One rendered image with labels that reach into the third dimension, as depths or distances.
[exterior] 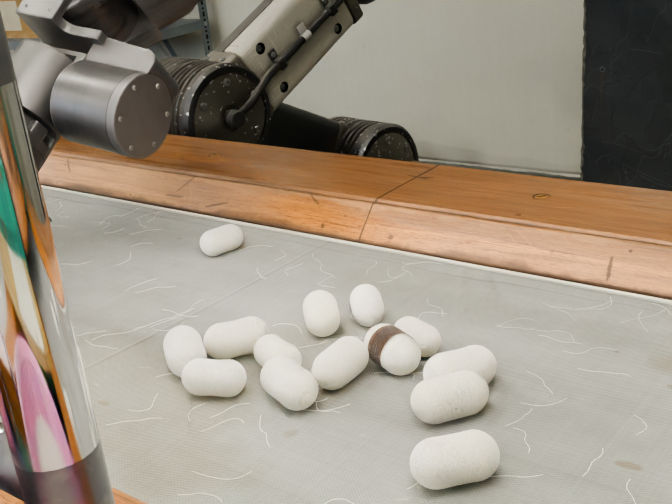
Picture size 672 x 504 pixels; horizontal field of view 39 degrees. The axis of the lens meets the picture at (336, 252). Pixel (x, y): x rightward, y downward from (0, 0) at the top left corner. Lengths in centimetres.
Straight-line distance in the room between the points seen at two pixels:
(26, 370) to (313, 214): 48
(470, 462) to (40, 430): 20
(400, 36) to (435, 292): 239
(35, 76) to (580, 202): 38
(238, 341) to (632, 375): 21
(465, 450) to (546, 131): 240
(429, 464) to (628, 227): 26
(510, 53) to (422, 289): 221
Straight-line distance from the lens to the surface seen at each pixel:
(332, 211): 70
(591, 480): 42
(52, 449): 26
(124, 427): 49
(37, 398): 25
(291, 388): 46
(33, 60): 69
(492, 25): 278
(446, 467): 40
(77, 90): 65
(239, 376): 49
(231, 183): 77
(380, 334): 50
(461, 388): 45
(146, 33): 72
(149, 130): 65
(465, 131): 290
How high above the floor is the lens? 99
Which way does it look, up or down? 22 degrees down
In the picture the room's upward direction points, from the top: 7 degrees counter-clockwise
